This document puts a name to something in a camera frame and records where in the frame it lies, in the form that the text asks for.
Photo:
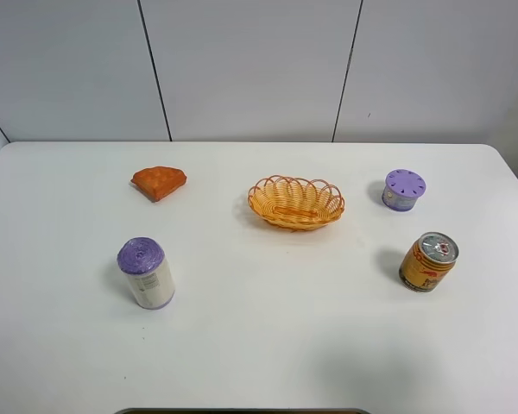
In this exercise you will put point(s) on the orange woven basket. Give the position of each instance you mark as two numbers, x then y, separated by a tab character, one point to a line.
296	203

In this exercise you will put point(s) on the purple lidded round container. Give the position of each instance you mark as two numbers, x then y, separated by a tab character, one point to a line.
402	189

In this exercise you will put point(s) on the gold energy drink can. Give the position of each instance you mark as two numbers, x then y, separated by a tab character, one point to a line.
428	261

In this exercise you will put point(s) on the orange waffle slice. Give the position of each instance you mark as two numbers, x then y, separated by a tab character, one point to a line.
158	182

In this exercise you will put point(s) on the purple trash bag roll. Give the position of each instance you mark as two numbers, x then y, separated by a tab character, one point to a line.
143	262

